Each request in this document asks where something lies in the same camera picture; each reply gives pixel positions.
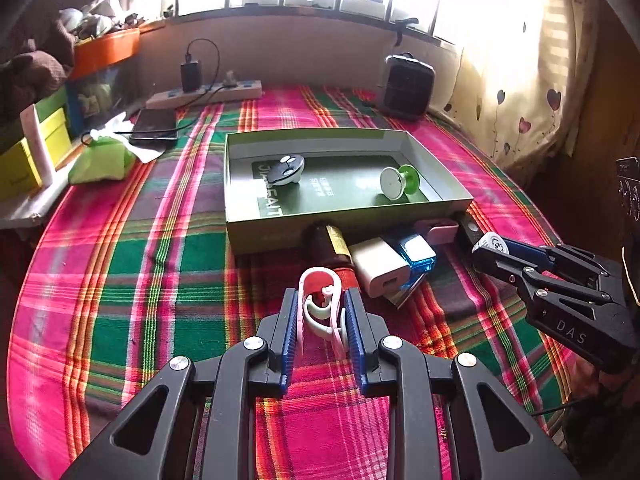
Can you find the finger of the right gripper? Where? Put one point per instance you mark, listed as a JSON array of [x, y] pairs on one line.
[[493, 254], [521, 255]]

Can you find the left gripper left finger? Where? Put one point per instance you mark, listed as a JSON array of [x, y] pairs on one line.
[[279, 331]]

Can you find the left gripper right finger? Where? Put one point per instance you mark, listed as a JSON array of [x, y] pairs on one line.
[[364, 331]]

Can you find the pink white cable winder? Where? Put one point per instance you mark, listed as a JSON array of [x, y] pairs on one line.
[[319, 309]]

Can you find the white charger block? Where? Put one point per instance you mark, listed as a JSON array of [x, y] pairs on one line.
[[380, 269]]

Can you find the pink clip holder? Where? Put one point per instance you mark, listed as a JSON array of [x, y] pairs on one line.
[[437, 232]]

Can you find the blue translucent case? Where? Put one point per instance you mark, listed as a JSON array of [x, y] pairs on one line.
[[421, 259]]

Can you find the red lid small jar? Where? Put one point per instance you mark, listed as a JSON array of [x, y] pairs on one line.
[[324, 245]]

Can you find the white round small bottle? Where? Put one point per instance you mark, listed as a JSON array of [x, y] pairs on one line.
[[493, 241]]

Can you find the white green spool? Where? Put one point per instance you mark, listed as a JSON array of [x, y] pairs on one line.
[[397, 182]]

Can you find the plaid bed cover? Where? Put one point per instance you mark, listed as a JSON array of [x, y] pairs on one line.
[[130, 273]]

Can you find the green cardboard box tray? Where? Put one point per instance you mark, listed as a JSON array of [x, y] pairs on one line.
[[340, 185]]

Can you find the black white round gadget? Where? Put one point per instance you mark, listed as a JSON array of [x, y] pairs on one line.
[[288, 169]]

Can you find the heart pattern curtain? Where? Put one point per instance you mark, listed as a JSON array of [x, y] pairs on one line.
[[522, 75]]

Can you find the small grey fan heater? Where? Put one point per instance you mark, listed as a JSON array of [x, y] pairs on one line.
[[408, 86]]

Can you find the green tissue pack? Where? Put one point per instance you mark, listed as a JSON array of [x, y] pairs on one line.
[[105, 157]]

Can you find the white power strip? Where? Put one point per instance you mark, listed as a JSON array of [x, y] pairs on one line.
[[176, 98]]

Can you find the black smartphone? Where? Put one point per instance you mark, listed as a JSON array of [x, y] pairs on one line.
[[154, 127]]

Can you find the white paper sheet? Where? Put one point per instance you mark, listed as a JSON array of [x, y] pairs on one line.
[[120, 130]]

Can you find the black power adapter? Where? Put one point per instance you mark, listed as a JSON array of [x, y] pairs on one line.
[[191, 76]]

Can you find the yellow green boxes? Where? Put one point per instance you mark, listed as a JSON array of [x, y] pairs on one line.
[[18, 172]]

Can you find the white tube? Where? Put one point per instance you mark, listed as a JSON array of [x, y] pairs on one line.
[[37, 145]]

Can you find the orange storage bin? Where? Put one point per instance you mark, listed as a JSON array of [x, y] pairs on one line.
[[97, 54]]

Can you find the brown cloth bag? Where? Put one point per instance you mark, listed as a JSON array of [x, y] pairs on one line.
[[32, 76]]

